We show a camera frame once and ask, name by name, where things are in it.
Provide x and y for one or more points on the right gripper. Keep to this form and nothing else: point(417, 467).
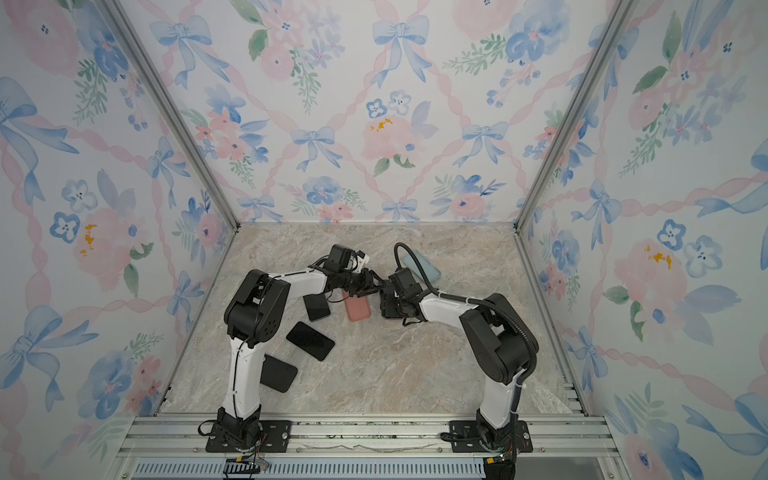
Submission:
point(387, 306)

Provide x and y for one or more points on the left corner aluminium post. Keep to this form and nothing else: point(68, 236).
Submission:
point(117, 19)

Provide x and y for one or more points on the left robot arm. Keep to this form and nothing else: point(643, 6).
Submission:
point(253, 317)

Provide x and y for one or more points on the aluminium front rail frame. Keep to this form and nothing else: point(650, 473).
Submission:
point(366, 446)

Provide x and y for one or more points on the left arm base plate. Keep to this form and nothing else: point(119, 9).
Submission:
point(271, 436)

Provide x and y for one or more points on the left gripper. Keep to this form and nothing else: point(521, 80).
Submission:
point(368, 286)

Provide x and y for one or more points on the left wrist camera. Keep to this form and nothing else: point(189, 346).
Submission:
point(343, 259)

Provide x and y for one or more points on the right corner aluminium post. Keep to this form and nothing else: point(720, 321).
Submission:
point(597, 65)

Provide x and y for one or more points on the blue-edged black phone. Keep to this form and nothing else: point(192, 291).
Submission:
point(317, 307)

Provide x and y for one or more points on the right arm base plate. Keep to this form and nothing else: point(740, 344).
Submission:
point(475, 436)

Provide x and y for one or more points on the pink phone case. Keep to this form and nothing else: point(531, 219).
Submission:
point(357, 308)

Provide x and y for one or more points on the mint green phone case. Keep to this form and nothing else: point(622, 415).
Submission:
point(411, 262)

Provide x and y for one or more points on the black phone case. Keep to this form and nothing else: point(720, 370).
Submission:
point(277, 374)

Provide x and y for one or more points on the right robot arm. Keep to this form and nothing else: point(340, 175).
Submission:
point(502, 344)

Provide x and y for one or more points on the corner aluminium post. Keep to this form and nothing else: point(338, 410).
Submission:
point(597, 65)
point(117, 19)

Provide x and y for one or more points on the white-edged black phone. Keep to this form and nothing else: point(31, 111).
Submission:
point(311, 341)

